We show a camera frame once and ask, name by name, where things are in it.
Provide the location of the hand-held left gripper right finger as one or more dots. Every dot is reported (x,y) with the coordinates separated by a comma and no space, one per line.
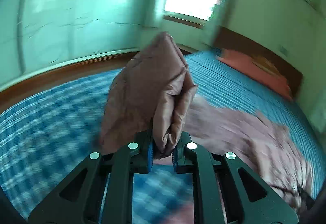
(174,160)

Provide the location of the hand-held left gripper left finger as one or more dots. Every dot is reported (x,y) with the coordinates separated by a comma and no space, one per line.
(150,156)

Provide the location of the pink down jacket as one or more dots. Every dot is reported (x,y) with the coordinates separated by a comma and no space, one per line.
(145,91)

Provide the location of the blue plaid bed sheet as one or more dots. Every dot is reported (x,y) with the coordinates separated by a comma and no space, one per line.
(51,124)

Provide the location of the wooden bed headboard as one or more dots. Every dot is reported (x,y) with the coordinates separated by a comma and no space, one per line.
(244,42)

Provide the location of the white wardrobe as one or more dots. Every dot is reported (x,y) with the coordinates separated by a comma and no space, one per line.
(76,10)

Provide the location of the wooden bed frame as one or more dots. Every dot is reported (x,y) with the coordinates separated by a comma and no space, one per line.
(63,71)

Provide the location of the wall socket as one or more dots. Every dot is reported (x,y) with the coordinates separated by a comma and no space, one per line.
(283,50)

